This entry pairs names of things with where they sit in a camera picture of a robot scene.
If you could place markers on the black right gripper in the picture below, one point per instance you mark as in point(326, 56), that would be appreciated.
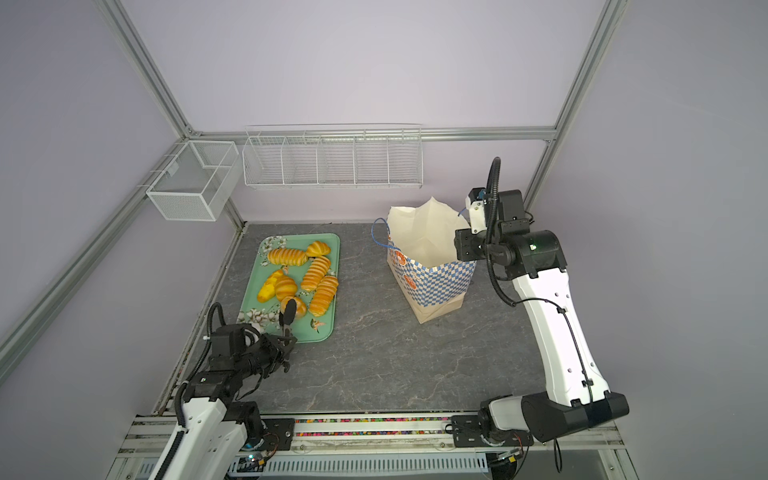
point(467, 242)

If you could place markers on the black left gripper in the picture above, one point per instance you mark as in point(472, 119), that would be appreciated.
point(278, 352)

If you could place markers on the oval fake bread roll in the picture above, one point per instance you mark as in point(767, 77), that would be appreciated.
point(267, 290)

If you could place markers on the round fake bread roll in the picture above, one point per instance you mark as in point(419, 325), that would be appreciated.
point(285, 287)

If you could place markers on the checkered paper bag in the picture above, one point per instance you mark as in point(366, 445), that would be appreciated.
point(421, 255)

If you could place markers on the ridged fake bread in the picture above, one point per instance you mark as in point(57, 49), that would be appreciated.
point(317, 270)
point(324, 294)

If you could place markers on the ridged fake bread loaf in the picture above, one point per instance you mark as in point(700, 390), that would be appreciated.
point(287, 257)

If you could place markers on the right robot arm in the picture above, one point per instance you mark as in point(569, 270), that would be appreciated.
point(528, 269)

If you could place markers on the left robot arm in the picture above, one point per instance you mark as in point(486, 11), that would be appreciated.
point(212, 423)

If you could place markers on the green floral tray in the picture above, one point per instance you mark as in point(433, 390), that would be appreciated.
point(299, 269)

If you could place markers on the small white mesh basket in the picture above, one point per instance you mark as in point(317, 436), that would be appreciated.
point(197, 182)

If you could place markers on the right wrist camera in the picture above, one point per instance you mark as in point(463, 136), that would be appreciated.
point(475, 206)

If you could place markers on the long white wire basket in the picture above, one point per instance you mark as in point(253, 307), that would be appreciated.
point(334, 156)

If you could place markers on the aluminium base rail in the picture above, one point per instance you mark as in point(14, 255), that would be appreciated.
point(394, 444)

